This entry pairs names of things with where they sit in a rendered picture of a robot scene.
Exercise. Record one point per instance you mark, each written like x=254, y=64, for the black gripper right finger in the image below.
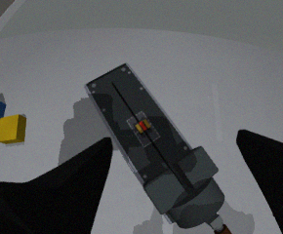
x=264, y=157

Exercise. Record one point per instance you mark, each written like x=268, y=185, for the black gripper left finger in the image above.
x=64, y=200

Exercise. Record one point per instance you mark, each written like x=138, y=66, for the yellow cube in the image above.
x=12, y=129

